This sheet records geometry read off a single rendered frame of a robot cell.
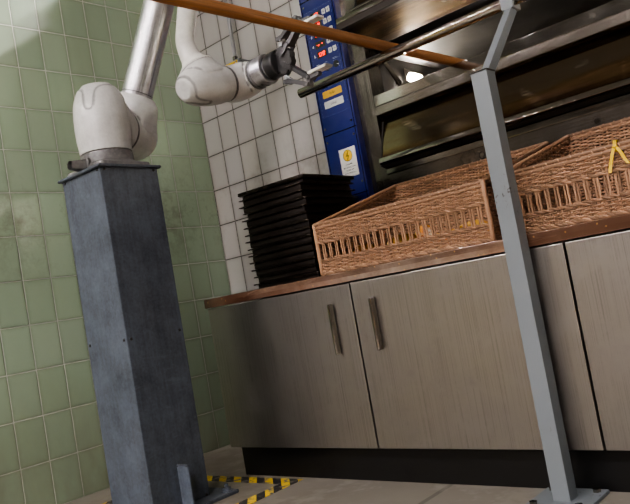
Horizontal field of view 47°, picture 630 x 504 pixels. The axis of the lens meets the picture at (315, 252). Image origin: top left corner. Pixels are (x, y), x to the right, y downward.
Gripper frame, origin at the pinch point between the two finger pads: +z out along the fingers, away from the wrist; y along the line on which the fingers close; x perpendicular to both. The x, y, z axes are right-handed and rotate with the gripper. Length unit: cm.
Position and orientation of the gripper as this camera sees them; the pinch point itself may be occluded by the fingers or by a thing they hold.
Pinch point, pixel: (321, 41)
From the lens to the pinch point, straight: 202.4
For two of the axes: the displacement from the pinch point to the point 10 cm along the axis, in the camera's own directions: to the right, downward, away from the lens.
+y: 1.7, 9.8, -0.6
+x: -6.7, 0.7, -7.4
